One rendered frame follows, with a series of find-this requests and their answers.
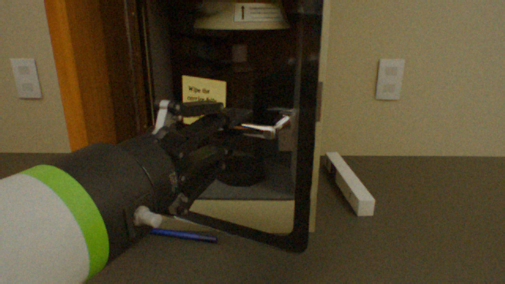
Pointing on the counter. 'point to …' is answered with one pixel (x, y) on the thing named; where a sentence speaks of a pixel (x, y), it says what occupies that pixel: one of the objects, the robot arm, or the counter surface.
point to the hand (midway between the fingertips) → (232, 126)
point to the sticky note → (202, 92)
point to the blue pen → (184, 235)
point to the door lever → (281, 123)
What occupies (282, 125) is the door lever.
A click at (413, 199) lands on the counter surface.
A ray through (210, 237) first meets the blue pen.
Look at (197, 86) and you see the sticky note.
